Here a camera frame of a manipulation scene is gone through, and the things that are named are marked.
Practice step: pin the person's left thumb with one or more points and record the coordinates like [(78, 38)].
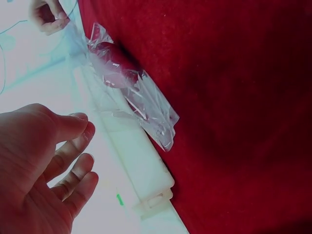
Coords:
[(61, 122)]

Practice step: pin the white slider cutter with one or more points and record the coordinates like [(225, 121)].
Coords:
[(153, 202)]

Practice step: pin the person's right hand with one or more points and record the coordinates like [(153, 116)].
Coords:
[(42, 14)]

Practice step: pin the person's right fingers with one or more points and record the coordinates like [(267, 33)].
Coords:
[(54, 24)]

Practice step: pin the red rounded object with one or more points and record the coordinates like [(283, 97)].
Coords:
[(117, 65)]

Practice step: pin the clear cling film sheet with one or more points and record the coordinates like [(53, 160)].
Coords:
[(146, 107)]

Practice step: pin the person's left hand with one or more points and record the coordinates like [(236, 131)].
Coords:
[(26, 170)]

